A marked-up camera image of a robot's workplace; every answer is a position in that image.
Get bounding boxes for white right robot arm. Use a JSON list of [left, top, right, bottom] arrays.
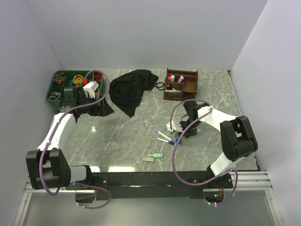
[[170, 99, 258, 187]]

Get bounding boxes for aluminium frame rail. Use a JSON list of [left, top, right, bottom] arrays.
[[230, 171, 272, 191]]

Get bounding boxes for brown wooden desk organizer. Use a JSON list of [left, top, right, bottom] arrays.
[[163, 68, 198, 101]]

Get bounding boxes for green compartment tray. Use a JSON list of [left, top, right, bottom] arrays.
[[46, 70, 105, 107]]

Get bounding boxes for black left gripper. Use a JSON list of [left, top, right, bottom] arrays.
[[77, 94, 114, 116]]

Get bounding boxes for dark blue cap marker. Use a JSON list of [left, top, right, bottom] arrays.
[[156, 137, 175, 145]]

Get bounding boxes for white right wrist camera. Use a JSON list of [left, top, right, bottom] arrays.
[[166, 120, 183, 133]]

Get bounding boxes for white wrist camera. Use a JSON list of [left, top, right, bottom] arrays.
[[166, 120, 183, 133], [83, 81, 99, 98]]

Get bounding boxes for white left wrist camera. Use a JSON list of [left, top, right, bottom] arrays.
[[83, 81, 99, 98]]

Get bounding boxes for black base crossbar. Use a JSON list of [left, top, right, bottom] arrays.
[[92, 171, 233, 199]]

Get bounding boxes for beige eraser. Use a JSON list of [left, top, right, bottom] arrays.
[[143, 157, 154, 162]]

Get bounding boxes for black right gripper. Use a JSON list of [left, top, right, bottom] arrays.
[[176, 118, 201, 138]]

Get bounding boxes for brown patterned rolled tie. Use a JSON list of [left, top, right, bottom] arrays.
[[53, 73, 66, 86]]

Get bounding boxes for yellow rolled tie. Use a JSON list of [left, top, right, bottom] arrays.
[[72, 74, 84, 87]]

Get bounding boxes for black drawstring shorts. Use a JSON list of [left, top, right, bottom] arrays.
[[109, 69, 164, 117]]

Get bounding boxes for orange navy striped rolled tie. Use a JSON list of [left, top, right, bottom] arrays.
[[92, 72, 103, 85]]

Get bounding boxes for peach cap white marker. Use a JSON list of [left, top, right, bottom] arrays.
[[165, 89, 182, 93]]

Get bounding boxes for purple pastel highlighter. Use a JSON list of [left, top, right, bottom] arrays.
[[177, 75, 184, 83]]

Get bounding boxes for green correction tape dispenser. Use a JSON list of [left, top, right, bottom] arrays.
[[147, 153, 164, 158]]

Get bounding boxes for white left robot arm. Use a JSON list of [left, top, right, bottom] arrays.
[[25, 87, 114, 192]]

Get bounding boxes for grey rolled tie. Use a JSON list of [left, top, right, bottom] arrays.
[[48, 92, 61, 100]]

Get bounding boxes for blue correction tape roll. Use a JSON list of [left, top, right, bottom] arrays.
[[174, 138, 182, 145]]

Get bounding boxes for light blue cap marker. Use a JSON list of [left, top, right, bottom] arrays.
[[154, 128, 173, 141]]

